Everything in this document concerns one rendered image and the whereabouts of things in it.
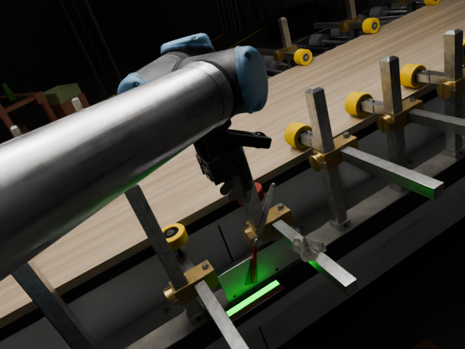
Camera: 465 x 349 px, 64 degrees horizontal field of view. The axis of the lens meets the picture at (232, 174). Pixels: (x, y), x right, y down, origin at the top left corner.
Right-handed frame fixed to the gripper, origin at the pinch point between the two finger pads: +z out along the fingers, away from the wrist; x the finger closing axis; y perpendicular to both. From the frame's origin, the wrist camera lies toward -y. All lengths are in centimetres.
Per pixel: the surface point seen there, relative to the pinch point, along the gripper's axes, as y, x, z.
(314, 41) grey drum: -137, -156, 18
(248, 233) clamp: 0.9, -6.4, 14.3
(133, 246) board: 28.2, -22.4, 10.9
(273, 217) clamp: -6.9, -6.0, 13.8
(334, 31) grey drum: -157, -158, 18
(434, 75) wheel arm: -80, -16, 5
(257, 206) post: -3.6, -6.1, 8.1
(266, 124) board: -35, -54, 11
